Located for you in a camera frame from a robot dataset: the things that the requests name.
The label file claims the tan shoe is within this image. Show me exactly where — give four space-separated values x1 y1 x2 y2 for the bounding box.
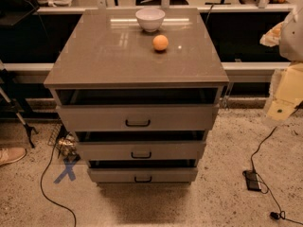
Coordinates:
0 148 27 166

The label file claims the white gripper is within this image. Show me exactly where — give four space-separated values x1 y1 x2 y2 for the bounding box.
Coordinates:
262 61 303 127

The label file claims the orange fruit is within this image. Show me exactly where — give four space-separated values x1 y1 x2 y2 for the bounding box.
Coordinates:
152 35 169 51

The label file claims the blue tape cross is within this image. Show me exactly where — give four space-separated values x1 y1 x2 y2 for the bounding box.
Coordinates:
54 156 80 183

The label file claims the grey three-drawer cabinet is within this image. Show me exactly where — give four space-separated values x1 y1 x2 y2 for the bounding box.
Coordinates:
45 9 228 169

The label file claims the grey middle drawer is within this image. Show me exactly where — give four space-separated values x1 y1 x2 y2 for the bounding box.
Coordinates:
76 142 205 160

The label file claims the grey top drawer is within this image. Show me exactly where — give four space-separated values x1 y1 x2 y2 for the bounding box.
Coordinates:
57 105 219 131

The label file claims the black tripod leg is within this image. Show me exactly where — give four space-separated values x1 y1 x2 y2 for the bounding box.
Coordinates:
0 61 38 148

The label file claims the black floor cable left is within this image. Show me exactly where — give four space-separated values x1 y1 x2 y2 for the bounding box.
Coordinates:
39 142 78 227

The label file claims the black power adapter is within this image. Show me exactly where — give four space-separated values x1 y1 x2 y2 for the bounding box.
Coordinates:
242 170 261 192

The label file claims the grey drawer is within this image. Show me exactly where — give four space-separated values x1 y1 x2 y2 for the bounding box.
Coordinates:
88 167 198 183
57 105 219 131
76 142 205 160

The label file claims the white ceramic bowl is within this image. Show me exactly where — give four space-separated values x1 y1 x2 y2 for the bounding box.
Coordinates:
135 8 166 32

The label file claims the black floor cable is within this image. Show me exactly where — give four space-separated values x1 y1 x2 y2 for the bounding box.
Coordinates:
39 142 78 227
250 106 303 226

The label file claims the black floor cable right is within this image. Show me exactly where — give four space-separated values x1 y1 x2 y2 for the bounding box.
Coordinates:
250 106 303 226

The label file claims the grey bottom drawer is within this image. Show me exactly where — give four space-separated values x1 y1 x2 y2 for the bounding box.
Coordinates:
88 167 198 183

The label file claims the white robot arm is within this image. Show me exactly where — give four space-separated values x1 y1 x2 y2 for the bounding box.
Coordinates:
259 7 303 125

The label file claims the wire basket with items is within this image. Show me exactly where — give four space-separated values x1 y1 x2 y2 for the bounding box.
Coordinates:
47 124 78 159

